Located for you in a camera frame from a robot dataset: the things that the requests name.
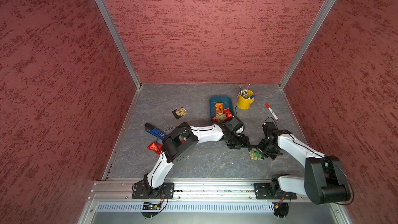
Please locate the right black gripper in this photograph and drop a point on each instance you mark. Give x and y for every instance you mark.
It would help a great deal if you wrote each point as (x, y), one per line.
(272, 155)

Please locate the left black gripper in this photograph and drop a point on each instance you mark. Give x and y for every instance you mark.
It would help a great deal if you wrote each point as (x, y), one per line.
(243, 143)

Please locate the green-label tea bag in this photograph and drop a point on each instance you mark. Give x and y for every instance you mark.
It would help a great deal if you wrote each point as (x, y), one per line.
(255, 154)

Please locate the black yellow-label tea bag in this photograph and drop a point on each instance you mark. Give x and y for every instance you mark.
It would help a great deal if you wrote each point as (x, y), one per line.
(220, 118)

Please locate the orange tea bag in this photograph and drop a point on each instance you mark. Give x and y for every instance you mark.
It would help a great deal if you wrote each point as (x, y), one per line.
(219, 108)

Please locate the teal plastic storage box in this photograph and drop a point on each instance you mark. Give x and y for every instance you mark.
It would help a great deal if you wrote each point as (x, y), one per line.
(227, 103)

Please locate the black oolong tea bag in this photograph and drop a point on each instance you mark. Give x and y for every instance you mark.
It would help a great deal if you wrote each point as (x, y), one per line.
(179, 113)

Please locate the red foil tea bag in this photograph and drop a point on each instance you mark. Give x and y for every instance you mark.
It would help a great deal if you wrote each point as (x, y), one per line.
(157, 148)

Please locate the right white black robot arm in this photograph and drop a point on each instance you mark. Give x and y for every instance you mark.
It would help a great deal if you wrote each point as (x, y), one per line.
(324, 179)

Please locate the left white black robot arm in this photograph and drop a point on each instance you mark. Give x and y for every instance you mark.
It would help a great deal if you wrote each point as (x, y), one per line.
(178, 144)

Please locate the red white marker pen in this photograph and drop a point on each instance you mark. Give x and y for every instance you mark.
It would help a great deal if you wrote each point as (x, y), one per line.
(272, 112)

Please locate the yellow pen holder cup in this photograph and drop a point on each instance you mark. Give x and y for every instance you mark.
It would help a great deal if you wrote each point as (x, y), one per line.
(245, 99)

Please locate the blue stapler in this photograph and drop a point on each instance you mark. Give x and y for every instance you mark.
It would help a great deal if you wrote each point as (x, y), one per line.
(153, 131)

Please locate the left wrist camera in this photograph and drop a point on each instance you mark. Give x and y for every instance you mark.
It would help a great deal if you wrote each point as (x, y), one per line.
(237, 125)

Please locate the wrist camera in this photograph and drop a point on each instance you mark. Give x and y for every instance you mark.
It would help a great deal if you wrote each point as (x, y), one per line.
(269, 127)
(237, 125)

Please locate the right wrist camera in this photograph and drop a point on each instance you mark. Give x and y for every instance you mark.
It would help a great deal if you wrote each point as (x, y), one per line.
(269, 127)

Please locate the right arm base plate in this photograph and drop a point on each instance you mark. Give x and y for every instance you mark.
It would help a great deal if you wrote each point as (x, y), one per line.
(262, 191)

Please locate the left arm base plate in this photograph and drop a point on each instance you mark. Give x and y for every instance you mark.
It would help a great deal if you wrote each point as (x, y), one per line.
(140, 191)

